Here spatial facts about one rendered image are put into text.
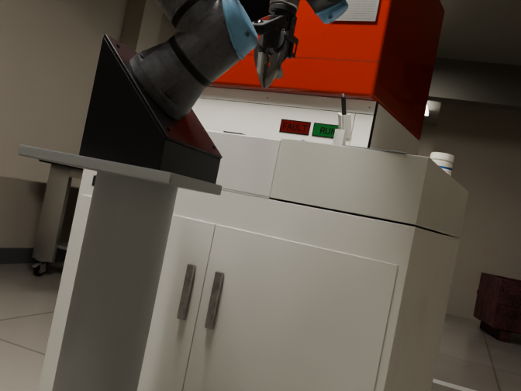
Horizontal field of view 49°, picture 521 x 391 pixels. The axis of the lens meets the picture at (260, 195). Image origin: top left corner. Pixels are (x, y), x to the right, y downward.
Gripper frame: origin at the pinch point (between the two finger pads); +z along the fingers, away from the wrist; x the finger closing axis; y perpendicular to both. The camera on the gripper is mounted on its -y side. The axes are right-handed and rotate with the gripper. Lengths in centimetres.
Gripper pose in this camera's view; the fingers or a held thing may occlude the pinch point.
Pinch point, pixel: (263, 82)
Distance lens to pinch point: 146.7
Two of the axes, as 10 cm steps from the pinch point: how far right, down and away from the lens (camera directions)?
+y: 4.6, 1.1, 8.8
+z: -2.0, 9.8, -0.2
